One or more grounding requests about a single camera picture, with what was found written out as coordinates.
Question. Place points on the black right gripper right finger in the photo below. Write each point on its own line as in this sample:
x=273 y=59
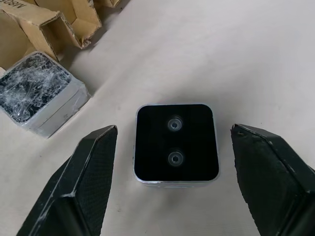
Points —
x=268 y=182

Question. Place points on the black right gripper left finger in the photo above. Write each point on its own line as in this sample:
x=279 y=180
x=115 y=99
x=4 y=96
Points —
x=78 y=186

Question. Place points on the cardboard divider tray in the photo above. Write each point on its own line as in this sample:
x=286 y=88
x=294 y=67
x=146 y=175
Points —
x=49 y=24

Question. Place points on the square camera with two lenses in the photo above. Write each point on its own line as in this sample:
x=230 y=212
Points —
x=176 y=145

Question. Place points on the square camera with scratched film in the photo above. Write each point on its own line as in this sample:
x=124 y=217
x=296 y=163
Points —
x=37 y=94

